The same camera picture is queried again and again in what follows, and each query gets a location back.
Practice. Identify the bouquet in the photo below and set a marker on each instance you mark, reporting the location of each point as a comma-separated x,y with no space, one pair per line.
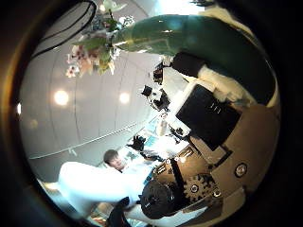
195,34

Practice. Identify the round ceiling light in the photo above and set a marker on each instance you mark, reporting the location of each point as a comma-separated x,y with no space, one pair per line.
124,98
61,97

